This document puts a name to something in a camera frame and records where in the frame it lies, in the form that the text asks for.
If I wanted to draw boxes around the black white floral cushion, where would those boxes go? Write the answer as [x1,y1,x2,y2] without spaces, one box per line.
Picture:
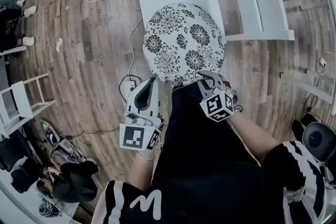
[141,2,227,87]

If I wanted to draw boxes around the white floor cable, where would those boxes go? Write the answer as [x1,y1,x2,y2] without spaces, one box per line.
[86,0,155,81]

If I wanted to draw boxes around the person's left forearm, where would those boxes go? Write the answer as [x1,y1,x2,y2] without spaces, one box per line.
[125,151,158,192]

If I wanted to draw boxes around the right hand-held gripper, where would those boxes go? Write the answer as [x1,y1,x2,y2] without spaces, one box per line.
[197,71,239,123]

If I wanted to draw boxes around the white power strip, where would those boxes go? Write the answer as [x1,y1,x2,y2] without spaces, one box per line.
[123,80,137,94]

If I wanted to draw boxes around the person's right forearm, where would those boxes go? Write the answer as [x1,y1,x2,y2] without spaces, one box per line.
[228,112,279,166]

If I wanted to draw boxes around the round grey stool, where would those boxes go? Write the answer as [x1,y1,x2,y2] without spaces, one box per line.
[301,122,336,163]

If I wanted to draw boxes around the black bag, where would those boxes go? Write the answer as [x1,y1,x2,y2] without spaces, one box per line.
[0,128,45,194]

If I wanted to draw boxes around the white table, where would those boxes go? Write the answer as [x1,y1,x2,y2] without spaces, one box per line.
[0,170,79,224]

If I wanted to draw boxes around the white bench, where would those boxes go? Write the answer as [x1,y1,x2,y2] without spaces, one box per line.
[0,44,28,57]

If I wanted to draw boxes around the black floor cable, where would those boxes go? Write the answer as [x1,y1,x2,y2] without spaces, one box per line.
[304,77,321,113]
[60,74,144,140]

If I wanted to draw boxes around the thin bracelet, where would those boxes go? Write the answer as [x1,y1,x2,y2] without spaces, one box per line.
[135,152,158,161]

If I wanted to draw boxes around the person's black striped shirt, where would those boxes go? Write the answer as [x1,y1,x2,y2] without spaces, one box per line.
[90,140,329,224]

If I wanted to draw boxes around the grey handheld device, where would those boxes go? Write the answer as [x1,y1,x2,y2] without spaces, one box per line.
[40,120,66,152]
[52,138,89,165]

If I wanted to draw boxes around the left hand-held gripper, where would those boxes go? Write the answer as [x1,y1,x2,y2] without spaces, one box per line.
[119,77,165,152]

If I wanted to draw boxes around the white desk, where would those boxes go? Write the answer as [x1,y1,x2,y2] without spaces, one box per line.
[282,0,336,116]

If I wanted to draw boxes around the person's black trousers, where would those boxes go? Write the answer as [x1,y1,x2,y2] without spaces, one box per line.
[159,83,237,166]

